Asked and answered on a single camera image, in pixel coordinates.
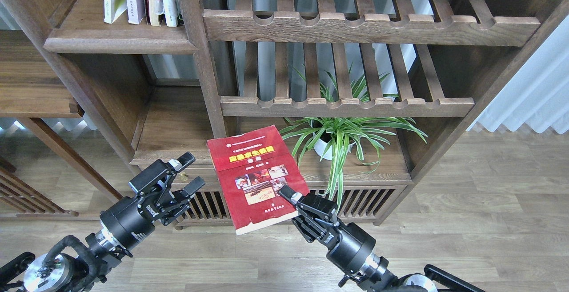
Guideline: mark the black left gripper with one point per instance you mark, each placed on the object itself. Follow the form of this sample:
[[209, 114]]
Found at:
[[131, 220]]

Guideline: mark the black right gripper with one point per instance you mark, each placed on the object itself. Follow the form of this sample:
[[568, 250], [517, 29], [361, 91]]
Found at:
[[350, 247]]

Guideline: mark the red cover book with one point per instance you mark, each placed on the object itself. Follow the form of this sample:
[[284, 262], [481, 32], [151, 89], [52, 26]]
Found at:
[[251, 169]]

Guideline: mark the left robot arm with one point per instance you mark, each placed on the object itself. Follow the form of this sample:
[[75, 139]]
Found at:
[[71, 266]]

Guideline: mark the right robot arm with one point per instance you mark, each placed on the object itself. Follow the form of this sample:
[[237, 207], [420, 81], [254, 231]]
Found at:
[[384, 281]]

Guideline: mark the white plant pot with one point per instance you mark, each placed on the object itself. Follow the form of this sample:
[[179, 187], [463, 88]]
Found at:
[[321, 145]]

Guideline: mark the green spider plant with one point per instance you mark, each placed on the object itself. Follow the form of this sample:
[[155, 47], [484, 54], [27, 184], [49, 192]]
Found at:
[[366, 134]]

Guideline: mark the dark wooden bookshelf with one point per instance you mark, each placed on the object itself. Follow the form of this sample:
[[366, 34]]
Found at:
[[230, 66]]

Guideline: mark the wooden side table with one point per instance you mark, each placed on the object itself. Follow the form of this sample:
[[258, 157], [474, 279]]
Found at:
[[30, 93]]

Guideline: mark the white curtain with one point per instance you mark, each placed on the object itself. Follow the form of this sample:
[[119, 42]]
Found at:
[[537, 97]]

